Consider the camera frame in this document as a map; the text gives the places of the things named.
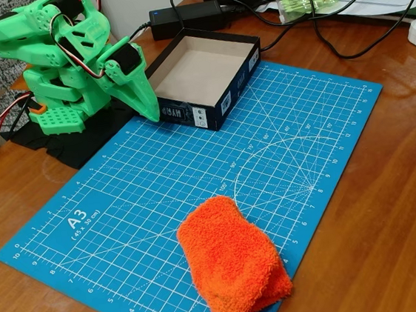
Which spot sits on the green 3D-printed robot arm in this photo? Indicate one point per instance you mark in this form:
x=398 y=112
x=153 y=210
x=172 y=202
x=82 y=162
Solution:
x=44 y=54

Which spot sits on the blue A3 cutting mat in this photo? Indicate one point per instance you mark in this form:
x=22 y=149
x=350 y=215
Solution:
x=181 y=181

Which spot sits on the orange base clamp piece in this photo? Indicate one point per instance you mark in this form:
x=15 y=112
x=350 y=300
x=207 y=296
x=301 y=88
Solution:
x=37 y=108

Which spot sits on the green gripper black servo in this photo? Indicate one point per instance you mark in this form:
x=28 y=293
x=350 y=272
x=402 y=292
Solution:
x=134 y=82

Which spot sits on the dark blue cardboard box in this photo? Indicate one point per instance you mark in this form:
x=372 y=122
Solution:
x=203 y=71

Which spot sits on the black power adapter blue light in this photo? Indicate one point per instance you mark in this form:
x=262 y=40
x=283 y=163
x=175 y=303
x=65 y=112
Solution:
x=186 y=16

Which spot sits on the orange fuzzy sock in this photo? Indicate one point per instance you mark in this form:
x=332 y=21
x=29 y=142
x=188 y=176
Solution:
x=233 y=257

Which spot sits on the black base mat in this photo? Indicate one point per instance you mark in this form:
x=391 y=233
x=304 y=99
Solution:
x=73 y=148

